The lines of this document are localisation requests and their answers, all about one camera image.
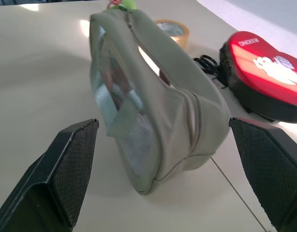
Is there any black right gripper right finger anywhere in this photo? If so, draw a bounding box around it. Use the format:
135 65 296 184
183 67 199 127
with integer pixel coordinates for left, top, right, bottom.
228 117 297 232

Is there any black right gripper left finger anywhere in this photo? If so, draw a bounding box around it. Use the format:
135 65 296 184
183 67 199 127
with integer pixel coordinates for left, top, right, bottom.
0 118 100 232

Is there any grey-green zipper pouch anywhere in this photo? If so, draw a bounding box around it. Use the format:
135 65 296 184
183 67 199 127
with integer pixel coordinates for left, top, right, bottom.
89 9 231 196

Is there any red heart-shaped case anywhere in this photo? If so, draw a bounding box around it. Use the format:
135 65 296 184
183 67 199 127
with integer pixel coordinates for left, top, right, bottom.
219 30 297 122

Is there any brown packing tape roll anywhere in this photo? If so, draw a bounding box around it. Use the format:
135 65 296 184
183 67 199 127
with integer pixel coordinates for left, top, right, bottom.
155 19 190 51

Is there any green and red zipper charm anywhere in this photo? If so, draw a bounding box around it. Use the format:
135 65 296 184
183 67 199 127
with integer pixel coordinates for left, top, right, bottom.
108 0 137 12

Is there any black cable bundle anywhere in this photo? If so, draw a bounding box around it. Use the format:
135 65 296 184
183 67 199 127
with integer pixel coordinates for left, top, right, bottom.
193 55 228 89

